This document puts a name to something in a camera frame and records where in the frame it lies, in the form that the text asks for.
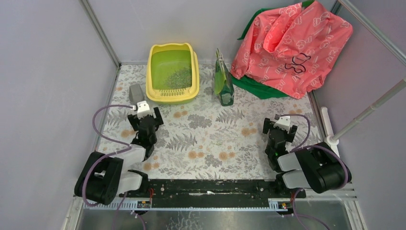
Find silver metal scoop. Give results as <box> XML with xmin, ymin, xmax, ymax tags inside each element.
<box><xmin>129</xmin><ymin>83</ymin><xmax>145</xmax><ymax>105</ymax></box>

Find green litter bag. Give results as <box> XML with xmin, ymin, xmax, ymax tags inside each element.
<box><xmin>214</xmin><ymin>48</ymin><xmax>234</xmax><ymax>106</ymax></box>

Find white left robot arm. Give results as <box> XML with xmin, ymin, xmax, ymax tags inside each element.
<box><xmin>74</xmin><ymin>114</ymin><xmax>164</xmax><ymax>206</ymax></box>

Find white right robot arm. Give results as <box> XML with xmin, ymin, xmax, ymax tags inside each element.
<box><xmin>262</xmin><ymin>107</ymin><xmax>352</xmax><ymax>194</ymax></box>

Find yellow litter box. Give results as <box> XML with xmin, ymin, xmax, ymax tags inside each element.
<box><xmin>146</xmin><ymin>43</ymin><xmax>200</xmax><ymax>104</ymax></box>

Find green litter pile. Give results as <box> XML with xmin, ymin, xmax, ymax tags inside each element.
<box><xmin>163</xmin><ymin>68</ymin><xmax>192</xmax><ymax>90</ymax></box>

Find green cloth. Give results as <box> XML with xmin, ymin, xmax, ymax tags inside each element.
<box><xmin>231</xmin><ymin>1</ymin><xmax>313</xmax><ymax>99</ymax></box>

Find white metal pole stand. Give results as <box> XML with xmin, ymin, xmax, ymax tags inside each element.
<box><xmin>320</xmin><ymin>78</ymin><xmax>406</xmax><ymax>160</ymax></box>

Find floral table mat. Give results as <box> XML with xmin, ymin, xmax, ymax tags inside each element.
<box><xmin>90</xmin><ymin>63</ymin><xmax>333</xmax><ymax>181</ymax></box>

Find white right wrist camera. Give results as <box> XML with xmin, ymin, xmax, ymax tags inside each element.
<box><xmin>273</xmin><ymin>115</ymin><xmax>291</xmax><ymax>132</ymax></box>

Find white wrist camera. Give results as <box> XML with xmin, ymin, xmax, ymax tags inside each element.
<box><xmin>273</xmin><ymin>115</ymin><xmax>291</xmax><ymax>132</ymax></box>
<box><xmin>132</xmin><ymin>101</ymin><xmax>154</xmax><ymax>119</ymax></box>

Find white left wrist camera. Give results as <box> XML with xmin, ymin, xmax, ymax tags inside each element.
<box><xmin>132</xmin><ymin>101</ymin><xmax>154</xmax><ymax>119</ymax></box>

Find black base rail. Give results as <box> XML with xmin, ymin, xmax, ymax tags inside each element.
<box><xmin>127</xmin><ymin>179</ymin><xmax>296</xmax><ymax>209</ymax></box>

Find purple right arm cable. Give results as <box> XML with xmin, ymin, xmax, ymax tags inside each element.
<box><xmin>274</xmin><ymin>114</ymin><xmax>350</xmax><ymax>230</ymax></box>

